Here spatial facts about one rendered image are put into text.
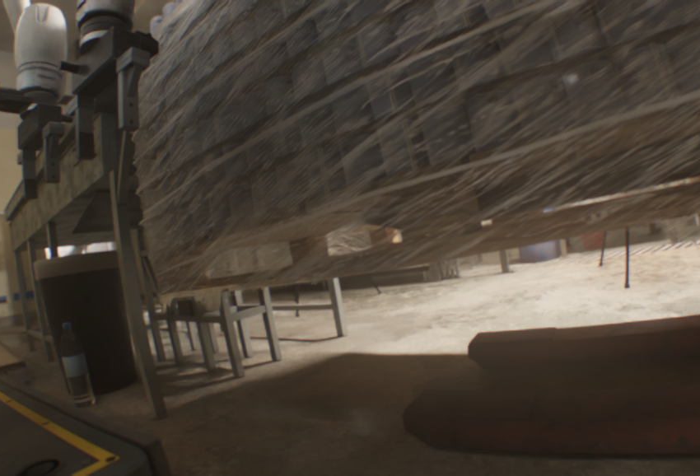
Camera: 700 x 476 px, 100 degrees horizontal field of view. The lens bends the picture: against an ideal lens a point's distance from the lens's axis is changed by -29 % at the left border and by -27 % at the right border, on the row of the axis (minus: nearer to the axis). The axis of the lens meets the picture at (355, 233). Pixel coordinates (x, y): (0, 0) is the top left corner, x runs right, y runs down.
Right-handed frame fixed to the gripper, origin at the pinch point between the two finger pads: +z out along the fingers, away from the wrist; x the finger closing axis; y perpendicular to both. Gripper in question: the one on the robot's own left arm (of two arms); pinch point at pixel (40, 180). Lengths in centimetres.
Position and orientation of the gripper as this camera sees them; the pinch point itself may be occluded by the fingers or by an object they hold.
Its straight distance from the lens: 84.8
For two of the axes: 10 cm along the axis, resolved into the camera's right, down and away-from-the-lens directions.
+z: 1.6, 9.9, -0.2
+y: 4.4, -0.6, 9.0
